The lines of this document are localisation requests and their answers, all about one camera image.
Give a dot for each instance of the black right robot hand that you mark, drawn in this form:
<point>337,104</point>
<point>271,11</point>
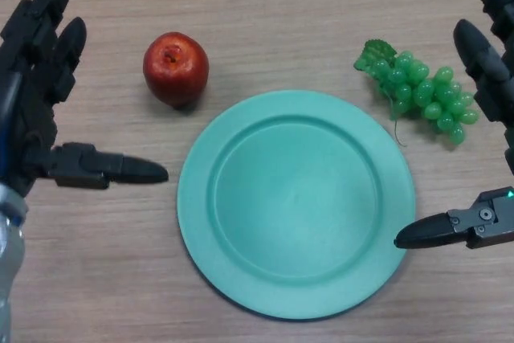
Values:
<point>496,74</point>

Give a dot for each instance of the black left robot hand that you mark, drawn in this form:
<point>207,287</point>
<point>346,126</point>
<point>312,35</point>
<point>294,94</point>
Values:
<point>28,98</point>

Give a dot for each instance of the red apple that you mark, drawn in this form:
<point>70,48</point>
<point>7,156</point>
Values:
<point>175,70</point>

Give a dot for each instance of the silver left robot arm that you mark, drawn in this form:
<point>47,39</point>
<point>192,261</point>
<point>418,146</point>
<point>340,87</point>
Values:
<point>10,258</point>

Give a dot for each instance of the green round plate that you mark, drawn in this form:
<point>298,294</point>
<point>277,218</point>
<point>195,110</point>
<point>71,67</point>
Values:
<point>297,206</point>

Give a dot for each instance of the green grape bunch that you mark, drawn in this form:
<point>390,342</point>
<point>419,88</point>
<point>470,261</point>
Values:
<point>427,94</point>

